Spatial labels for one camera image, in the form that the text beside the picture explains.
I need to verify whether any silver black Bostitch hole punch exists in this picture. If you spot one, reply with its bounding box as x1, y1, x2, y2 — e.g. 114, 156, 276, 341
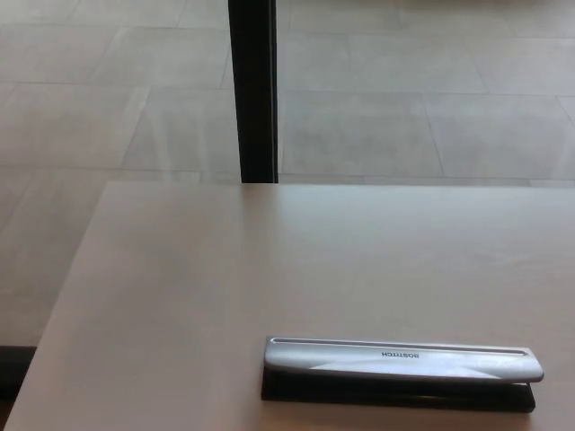
261, 335, 544, 415

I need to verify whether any black vertical frame post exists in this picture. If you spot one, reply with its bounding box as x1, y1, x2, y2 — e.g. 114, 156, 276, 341
227, 0, 281, 185

